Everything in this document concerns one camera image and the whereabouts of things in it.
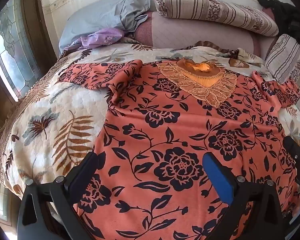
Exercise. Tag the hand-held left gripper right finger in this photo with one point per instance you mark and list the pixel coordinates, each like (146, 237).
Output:
(218, 177)

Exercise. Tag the brown wooden window frame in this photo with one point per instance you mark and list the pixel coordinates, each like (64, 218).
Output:
(33, 22)

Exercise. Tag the leaded glass window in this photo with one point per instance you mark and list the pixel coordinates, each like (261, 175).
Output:
(12, 45)

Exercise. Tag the long striped floral bolster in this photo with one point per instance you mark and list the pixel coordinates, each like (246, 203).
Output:
(215, 8)

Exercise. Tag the striped floral pillow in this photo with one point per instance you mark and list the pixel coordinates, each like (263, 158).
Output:
(288, 57)

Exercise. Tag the orange black floral garment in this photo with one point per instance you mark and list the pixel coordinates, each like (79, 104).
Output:
(180, 140)

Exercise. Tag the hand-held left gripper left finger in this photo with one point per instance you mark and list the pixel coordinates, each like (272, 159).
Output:
(89, 166)

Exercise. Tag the pink padded headboard cushion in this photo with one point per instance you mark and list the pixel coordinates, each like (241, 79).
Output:
(195, 31)

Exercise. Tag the cream leaf print quilt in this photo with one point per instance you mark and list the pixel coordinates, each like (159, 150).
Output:
(52, 120)

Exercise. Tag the black clothing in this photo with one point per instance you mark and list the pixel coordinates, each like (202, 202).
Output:
(287, 15)

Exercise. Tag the purple floral cloth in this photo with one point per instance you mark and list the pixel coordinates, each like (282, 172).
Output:
(101, 38)

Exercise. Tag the grey blue pillow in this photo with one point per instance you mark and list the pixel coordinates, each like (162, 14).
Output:
(100, 17)

